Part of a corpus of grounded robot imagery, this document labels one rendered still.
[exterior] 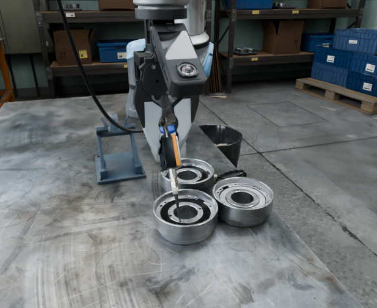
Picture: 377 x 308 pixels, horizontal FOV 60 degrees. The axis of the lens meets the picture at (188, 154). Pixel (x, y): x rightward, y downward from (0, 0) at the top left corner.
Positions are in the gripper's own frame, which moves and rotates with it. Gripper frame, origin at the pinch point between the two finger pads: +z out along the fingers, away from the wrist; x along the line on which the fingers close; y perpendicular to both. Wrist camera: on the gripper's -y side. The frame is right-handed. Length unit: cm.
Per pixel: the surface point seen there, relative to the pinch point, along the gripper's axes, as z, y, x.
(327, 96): 89, 277, -266
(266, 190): 10.0, -2.2, -17.3
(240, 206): 10.3, -4.9, -10.9
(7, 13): -4, 380, 85
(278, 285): 13.1, -19.1, -10.0
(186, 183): 9.0, 3.2, -4.0
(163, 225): 9.7, -6.6, 2.7
